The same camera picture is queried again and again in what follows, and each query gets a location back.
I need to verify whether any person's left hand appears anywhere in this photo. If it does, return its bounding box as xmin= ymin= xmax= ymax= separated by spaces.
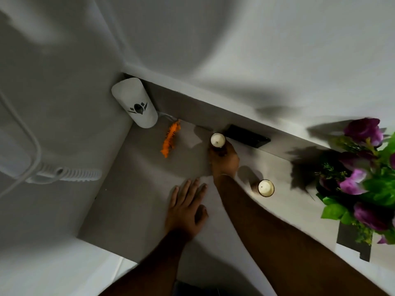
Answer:
xmin=165 ymin=178 xmax=209 ymax=241

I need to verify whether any person's right hand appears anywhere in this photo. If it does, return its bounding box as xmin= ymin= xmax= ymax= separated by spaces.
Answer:
xmin=209 ymin=141 xmax=241 ymax=181

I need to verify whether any white cylinder with black emblem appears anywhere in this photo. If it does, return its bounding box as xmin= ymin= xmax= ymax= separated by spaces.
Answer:
xmin=111 ymin=77 xmax=159 ymax=129

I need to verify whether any white candle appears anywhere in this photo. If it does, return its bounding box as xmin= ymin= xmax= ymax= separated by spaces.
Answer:
xmin=210 ymin=133 xmax=227 ymax=156
xmin=257 ymin=179 xmax=275 ymax=198

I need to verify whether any white candle in gold-rimmed glass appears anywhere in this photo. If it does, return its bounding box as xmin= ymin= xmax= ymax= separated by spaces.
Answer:
xmin=257 ymin=179 xmax=275 ymax=198

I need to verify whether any person's left forearm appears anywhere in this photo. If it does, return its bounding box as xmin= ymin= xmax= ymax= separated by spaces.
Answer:
xmin=98 ymin=227 xmax=192 ymax=296

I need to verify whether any white coiled cable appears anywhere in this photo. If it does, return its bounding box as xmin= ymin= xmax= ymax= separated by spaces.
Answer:
xmin=0 ymin=89 xmax=103 ymax=199

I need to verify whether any person's right forearm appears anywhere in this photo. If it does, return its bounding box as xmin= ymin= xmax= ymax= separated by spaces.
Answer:
xmin=214 ymin=174 xmax=390 ymax=296

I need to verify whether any purple artificial flower bouquet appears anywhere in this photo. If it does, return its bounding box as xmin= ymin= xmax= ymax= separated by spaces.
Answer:
xmin=314 ymin=117 xmax=395 ymax=246

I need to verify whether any orange marigold garland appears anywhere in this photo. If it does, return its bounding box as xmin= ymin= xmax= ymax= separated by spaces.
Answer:
xmin=160 ymin=119 xmax=182 ymax=159

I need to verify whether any black rectangular box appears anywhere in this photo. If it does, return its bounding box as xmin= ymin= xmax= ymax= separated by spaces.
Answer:
xmin=223 ymin=124 xmax=272 ymax=148

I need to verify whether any dark square vase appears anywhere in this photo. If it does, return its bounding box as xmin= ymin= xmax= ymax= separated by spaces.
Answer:
xmin=336 ymin=221 xmax=373 ymax=262

